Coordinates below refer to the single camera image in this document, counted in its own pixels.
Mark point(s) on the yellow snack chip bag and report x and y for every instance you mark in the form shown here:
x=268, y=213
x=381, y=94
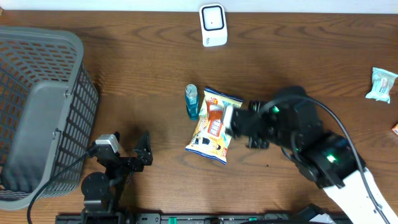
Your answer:
x=203, y=143

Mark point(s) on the small orange white snack pack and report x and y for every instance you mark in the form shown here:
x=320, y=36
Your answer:
x=395, y=129

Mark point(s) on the teal bottle with grey cap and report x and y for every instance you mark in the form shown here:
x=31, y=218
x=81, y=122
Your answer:
x=191, y=98

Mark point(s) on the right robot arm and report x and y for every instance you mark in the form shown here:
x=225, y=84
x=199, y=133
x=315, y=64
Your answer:
x=316, y=141

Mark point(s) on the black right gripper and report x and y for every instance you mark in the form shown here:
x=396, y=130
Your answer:
x=258, y=143

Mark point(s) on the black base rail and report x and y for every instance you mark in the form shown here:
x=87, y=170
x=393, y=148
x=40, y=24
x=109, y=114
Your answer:
x=149, y=218

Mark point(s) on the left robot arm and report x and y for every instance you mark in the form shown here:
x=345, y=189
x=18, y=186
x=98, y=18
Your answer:
x=103, y=190

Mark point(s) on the white barcode scanner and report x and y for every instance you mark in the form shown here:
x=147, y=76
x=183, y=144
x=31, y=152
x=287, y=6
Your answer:
x=213, y=25

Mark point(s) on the red orange snack bar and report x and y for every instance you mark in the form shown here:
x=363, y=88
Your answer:
x=215, y=113

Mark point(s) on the grey plastic shopping basket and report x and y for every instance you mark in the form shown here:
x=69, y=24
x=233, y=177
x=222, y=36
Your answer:
x=48, y=109

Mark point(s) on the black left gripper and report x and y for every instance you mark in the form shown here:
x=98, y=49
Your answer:
x=143, y=159

